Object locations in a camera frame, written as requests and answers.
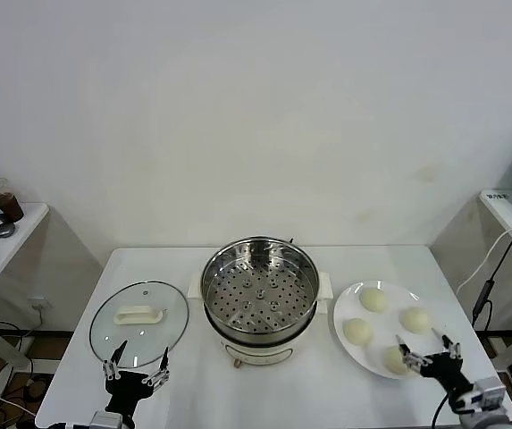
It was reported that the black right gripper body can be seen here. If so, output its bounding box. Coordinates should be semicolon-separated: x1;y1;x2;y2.
419;351;474;402

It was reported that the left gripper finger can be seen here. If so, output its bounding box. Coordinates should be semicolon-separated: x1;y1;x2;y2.
101;340;129;381
142;346;171;386

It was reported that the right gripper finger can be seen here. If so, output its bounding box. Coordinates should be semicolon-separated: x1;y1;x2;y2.
394;333;434;373
432;328;462;361

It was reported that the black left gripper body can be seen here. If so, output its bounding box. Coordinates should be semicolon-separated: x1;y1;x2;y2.
105;369;159;415

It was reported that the white steamed baozi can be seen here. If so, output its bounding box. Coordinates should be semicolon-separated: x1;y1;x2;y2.
382;345;417;375
359;287;390;313
399;307;431;334
342;317;374;347

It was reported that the glass lid with cream handle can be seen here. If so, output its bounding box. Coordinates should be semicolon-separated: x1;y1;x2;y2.
88;280;190;368

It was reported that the perforated steel steamer basket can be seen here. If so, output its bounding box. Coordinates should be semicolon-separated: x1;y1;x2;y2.
200;236;321;335

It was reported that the white round plate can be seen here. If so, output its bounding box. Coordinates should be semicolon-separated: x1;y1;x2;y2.
332;280;447;381

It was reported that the cream electric cooker pot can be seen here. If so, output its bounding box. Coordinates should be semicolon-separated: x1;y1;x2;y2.
187;270;333;370

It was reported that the white side table with laptop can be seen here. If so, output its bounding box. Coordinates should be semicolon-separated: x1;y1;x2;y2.
429;188;512;372

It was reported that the white side table with cup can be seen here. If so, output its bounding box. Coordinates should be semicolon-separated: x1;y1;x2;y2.
0;201;50;372

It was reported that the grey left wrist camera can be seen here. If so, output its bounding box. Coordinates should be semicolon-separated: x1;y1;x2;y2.
89;410;125;429

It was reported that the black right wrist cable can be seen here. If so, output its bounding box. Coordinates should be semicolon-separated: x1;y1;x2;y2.
432;388;458;429

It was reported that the black cable with adapter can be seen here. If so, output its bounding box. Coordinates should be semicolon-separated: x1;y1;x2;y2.
470;223;512;330

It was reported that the black floor cable bundle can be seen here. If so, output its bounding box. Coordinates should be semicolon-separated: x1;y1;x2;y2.
0;357;55;429

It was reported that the white cable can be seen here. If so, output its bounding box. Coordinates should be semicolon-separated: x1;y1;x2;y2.
456;223;512;296

